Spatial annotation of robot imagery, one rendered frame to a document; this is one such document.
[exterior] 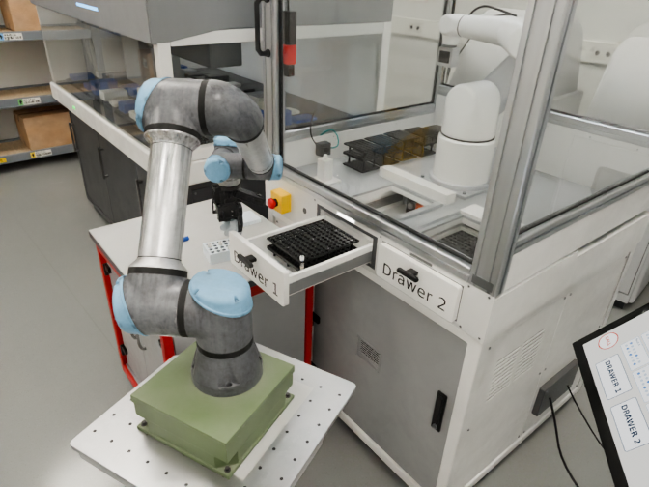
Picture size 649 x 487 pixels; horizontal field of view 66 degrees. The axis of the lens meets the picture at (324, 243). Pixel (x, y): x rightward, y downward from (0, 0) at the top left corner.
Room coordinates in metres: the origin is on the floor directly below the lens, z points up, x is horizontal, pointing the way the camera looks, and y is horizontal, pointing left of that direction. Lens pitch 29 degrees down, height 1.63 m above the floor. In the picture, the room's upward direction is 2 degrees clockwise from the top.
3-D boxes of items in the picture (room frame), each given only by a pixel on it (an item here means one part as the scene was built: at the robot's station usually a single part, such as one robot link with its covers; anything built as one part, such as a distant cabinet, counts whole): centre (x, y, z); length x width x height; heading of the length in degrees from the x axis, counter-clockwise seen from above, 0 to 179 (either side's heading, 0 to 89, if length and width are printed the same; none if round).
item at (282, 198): (1.66, 0.17, 0.88); 0.07 x 0.05 x 0.07; 40
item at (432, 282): (1.17, -0.26, 0.87); 0.29 x 0.02 x 0.11; 40
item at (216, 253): (1.45, 0.34, 0.78); 0.12 x 0.08 x 0.04; 119
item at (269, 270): (1.21, 0.19, 0.87); 0.29 x 0.02 x 0.11; 40
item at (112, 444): (0.78, 0.21, 0.70); 0.45 x 0.44 x 0.12; 153
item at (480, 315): (1.69, -0.45, 0.87); 1.02 x 0.95 x 0.14; 40
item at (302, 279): (1.34, 0.03, 0.86); 0.40 x 0.26 x 0.06; 130
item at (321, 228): (1.34, 0.04, 0.87); 0.22 x 0.18 x 0.06; 130
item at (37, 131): (4.34, 2.52, 0.28); 0.41 x 0.32 x 0.28; 133
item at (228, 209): (1.47, 0.32, 0.95); 0.09 x 0.08 x 0.12; 119
